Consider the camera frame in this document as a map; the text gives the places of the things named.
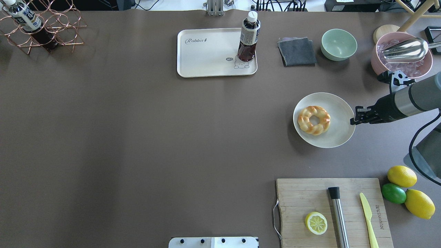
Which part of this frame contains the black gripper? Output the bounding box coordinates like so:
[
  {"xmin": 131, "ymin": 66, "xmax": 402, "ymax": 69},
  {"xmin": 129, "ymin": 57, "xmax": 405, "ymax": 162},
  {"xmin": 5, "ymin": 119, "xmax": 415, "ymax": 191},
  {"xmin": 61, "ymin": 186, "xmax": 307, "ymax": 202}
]
[{"xmin": 350, "ymin": 106, "xmax": 379, "ymax": 125}]

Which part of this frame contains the white round plate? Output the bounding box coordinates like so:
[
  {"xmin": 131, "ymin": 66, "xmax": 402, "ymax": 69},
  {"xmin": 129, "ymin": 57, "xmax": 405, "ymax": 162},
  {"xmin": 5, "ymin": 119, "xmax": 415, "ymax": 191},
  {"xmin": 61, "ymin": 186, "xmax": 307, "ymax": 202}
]
[{"xmin": 293, "ymin": 92, "xmax": 356, "ymax": 148}]

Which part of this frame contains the braided glazed donut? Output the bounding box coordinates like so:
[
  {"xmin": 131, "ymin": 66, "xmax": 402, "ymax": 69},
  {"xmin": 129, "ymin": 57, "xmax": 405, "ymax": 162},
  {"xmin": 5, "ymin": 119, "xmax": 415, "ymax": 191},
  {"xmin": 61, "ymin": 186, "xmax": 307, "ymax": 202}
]
[{"xmin": 297, "ymin": 106, "xmax": 331, "ymax": 136}]

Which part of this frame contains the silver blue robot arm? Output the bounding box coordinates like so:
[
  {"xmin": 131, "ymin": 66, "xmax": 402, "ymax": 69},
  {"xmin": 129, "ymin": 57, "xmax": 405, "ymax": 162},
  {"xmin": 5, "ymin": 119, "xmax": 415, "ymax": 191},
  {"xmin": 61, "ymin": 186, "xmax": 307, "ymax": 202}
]
[{"xmin": 350, "ymin": 71, "xmax": 441, "ymax": 185}]

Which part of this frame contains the dark tea bottle on tray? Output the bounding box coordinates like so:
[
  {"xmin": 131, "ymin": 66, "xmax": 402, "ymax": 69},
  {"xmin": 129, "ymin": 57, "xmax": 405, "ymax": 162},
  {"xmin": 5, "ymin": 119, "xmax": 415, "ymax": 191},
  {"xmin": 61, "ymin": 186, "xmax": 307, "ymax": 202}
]
[{"xmin": 237, "ymin": 11, "xmax": 260, "ymax": 62}]

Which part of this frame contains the cream rectangular tray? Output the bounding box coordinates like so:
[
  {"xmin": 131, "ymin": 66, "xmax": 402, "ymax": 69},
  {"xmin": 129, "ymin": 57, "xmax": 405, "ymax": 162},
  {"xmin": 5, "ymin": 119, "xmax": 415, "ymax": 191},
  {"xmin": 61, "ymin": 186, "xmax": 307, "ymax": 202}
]
[{"xmin": 177, "ymin": 28, "xmax": 258, "ymax": 78}]

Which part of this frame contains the pink ice bowl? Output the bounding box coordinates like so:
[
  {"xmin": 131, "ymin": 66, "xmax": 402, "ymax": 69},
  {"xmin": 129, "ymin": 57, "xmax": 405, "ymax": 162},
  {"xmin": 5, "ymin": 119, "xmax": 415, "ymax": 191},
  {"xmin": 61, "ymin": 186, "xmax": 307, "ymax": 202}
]
[{"xmin": 371, "ymin": 32, "xmax": 433, "ymax": 79}]

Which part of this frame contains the whole yellow lemon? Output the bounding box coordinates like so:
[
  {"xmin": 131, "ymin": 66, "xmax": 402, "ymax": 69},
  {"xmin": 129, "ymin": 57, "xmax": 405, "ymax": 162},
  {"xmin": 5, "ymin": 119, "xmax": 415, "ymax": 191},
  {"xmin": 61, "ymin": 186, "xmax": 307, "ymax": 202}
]
[{"xmin": 387, "ymin": 165, "xmax": 417, "ymax": 187}]

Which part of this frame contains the metal ice scoop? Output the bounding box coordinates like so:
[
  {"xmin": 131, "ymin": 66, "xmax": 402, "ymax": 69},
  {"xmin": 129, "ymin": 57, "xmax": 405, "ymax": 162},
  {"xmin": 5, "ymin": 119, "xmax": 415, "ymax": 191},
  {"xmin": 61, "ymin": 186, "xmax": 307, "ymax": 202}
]
[{"xmin": 382, "ymin": 38, "xmax": 441, "ymax": 63}]

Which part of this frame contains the mint green bowl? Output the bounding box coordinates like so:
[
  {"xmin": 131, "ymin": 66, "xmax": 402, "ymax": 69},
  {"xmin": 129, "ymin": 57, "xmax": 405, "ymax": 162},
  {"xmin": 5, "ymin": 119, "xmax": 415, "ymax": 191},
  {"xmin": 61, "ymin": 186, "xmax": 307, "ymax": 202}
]
[{"xmin": 321, "ymin": 29, "xmax": 358, "ymax": 61}]

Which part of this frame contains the green lime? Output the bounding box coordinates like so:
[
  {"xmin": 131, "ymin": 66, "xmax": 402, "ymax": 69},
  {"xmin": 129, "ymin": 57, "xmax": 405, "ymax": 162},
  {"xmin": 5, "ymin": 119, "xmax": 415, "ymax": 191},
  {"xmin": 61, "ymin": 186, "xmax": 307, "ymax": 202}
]
[{"xmin": 381, "ymin": 183, "xmax": 407, "ymax": 204}]

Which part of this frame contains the grey folded cloth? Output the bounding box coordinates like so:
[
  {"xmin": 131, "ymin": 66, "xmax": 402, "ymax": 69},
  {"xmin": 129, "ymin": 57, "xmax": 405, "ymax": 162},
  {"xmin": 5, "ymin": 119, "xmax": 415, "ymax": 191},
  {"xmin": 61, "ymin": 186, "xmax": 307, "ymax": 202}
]
[{"xmin": 277, "ymin": 37, "xmax": 317, "ymax": 66}]

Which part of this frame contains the wooden mug tree stand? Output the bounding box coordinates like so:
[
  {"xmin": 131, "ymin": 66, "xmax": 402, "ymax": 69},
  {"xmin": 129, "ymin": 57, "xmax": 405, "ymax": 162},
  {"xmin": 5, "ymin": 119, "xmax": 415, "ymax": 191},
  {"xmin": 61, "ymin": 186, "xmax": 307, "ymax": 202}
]
[{"xmin": 373, "ymin": 0, "xmax": 441, "ymax": 43}]

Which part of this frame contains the wooden cutting board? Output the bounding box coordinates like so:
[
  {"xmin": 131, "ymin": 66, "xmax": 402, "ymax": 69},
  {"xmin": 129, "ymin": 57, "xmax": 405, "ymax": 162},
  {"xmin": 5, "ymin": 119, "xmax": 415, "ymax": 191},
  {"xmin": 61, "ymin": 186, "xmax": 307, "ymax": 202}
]
[{"xmin": 276, "ymin": 178, "xmax": 394, "ymax": 248}]

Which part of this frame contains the half lemon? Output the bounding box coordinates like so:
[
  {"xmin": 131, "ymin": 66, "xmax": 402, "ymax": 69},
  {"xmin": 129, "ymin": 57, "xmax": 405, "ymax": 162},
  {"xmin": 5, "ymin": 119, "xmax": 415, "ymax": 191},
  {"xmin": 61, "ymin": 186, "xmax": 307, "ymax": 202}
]
[{"xmin": 305, "ymin": 211, "xmax": 328, "ymax": 235}]

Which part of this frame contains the yellow plastic knife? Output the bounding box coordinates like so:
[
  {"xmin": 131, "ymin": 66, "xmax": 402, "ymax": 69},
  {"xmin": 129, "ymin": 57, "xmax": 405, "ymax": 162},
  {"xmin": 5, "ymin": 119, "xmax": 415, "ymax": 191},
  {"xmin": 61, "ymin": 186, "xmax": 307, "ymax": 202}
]
[{"xmin": 359, "ymin": 193, "xmax": 379, "ymax": 248}]

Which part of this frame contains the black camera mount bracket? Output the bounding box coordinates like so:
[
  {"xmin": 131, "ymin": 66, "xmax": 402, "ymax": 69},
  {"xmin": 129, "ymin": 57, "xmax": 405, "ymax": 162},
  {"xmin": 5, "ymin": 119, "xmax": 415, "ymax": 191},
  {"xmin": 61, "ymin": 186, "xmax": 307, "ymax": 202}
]
[{"xmin": 377, "ymin": 70, "xmax": 416, "ymax": 94}]

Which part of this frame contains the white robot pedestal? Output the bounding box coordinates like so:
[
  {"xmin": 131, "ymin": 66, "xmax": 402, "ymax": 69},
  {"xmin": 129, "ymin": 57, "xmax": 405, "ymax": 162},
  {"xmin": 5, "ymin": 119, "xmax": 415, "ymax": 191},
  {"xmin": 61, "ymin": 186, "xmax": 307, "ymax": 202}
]
[{"xmin": 168, "ymin": 236, "xmax": 259, "ymax": 248}]

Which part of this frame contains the copper wire bottle rack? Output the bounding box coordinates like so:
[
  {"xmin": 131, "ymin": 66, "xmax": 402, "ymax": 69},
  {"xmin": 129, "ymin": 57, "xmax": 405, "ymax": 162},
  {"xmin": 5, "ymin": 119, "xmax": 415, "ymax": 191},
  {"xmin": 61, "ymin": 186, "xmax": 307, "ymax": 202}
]
[{"xmin": 1, "ymin": 0, "xmax": 87, "ymax": 55}]

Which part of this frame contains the bottle in wire rack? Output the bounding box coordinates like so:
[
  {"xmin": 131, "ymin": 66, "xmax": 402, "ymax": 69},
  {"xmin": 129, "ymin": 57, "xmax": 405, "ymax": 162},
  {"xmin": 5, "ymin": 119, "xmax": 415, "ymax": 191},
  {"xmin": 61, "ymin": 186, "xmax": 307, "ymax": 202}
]
[{"xmin": 1, "ymin": 0, "xmax": 58, "ymax": 51}]

